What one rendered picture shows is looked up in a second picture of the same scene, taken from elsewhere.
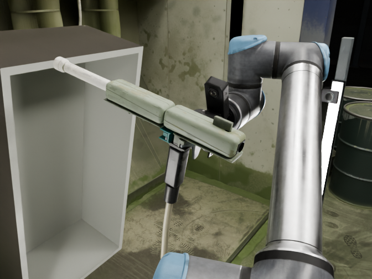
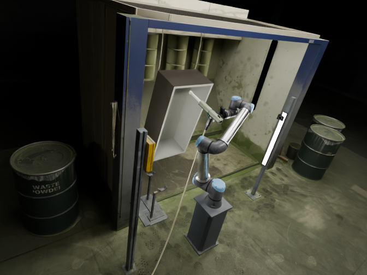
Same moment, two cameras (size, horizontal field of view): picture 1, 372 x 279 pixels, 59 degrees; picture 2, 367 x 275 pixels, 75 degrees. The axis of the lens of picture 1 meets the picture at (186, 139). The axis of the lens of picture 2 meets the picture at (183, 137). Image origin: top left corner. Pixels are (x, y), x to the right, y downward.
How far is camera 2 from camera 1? 162 cm
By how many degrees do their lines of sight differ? 13
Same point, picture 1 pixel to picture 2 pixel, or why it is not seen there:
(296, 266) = (220, 141)
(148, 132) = not seen: hidden behind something
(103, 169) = (187, 120)
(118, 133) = (196, 109)
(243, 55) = (233, 101)
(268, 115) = (267, 119)
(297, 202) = (226, 133)
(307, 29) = (295, 83)
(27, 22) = (173, 53)
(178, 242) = not seen: hidden behind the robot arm
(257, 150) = (258, 133)
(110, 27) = (205, 59)
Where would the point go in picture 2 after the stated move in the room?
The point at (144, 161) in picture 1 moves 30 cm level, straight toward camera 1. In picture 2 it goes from (203, 123) to (201, 130)
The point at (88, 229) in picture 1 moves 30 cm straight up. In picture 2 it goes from (175, 141) to (177, 125)
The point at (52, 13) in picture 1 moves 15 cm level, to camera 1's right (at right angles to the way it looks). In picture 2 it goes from (183, 51) to (192, 53)
